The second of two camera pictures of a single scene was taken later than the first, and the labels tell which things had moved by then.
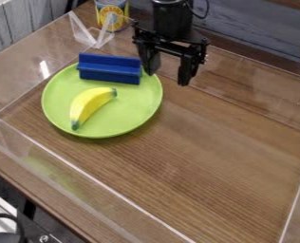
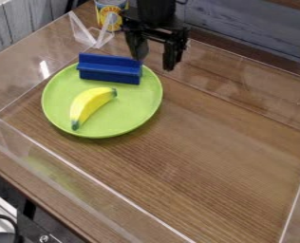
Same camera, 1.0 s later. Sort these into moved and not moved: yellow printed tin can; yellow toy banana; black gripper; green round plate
Moved: black gripper
Not moved: yellow printed tin can; green round plate; yellow toy banana
